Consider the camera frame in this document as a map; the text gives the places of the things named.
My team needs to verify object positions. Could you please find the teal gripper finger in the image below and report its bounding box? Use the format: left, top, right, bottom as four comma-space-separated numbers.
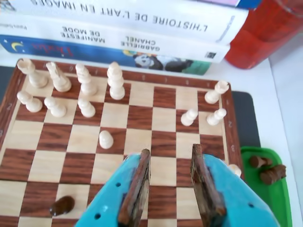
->
75, 148, 152, 227
190, 143, 281, 227

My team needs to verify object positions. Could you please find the dark wooden chess pawn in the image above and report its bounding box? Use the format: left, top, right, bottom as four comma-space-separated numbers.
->
259, 164, 287, 185
249, 155, 273, 169
49, 195, 76, 217

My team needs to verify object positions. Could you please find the light wooden chess pawn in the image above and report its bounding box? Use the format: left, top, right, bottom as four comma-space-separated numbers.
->
206, 108, 227, 127
17, 90, 44, 113
43, 96, 68, 118
77, 97, 96, 118
180, 108, 199, 127
98, 130, 115, 150

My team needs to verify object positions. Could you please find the light wooden chess rook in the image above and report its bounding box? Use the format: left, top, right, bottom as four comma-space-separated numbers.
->
17, 58, 49, 89
204, 80, 229, 105

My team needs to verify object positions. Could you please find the light wooden chess king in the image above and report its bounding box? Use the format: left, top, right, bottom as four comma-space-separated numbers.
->
106, 61, 126, 101

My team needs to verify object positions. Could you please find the light wooden chess bishop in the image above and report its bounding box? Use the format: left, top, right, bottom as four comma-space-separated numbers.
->
75, 63, 98, 96

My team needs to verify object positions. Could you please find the light wooden chess knight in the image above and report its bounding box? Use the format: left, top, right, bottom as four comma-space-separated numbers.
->
45, 61, 72, 93

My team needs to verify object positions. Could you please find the green plastic tray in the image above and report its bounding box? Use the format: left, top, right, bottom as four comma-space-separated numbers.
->
240, 146, 294, 227

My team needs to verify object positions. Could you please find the wooden folding chessboard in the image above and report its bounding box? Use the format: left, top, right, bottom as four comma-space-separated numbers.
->
0, 58, 245, 227

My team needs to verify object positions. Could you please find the blue panda picture book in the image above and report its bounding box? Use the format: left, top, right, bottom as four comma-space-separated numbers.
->
0, 35, 214, 77

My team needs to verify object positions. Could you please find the white Gabrielle Chanel book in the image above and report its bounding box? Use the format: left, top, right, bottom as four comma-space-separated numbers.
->
0, 13, 231, 64

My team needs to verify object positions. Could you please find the red translucent container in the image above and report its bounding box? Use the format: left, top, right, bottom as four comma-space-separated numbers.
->
224, 0, 303, 70

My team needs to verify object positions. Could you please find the white art history book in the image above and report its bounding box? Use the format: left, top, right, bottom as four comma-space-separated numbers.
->
0, 0, 250, 46

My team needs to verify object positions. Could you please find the book with colourful spine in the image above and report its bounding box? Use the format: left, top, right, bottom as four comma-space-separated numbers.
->
194, 0, 264, 11

